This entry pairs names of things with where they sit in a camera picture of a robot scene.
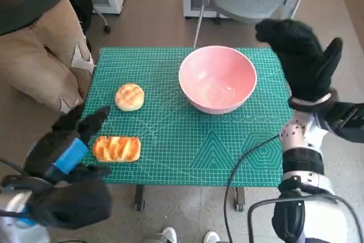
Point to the pink bowl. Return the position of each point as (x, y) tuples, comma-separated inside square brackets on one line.
[(217, 78)]

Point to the silver chair leg with caster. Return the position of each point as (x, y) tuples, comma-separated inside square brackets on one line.
[(103, 21)]

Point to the round toy bread bun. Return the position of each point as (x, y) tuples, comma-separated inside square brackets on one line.
[(129, 96)]

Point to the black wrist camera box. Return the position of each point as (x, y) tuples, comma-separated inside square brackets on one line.
[(74, 206), (347, 120)]

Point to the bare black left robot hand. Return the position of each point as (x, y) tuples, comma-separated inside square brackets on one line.
[(57, 149)]

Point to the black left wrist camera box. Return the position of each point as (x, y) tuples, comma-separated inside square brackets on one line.
[(74, 206)]

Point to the green cutting mat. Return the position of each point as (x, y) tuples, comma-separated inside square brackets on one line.
[(170, 140)]

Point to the rectangular toy bread loaf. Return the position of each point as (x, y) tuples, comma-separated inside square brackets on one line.
[(116, 149)]

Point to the black table leg with caster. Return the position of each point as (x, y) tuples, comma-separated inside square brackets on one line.
[(140, 197), (240, 197)]

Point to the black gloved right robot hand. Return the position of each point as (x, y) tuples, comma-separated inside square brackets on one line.
[(304, 66)]

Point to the person in tan trousers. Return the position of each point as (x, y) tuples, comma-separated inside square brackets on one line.
[(34, 55)]

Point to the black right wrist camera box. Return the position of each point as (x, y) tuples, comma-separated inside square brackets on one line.
[(347, 120)]

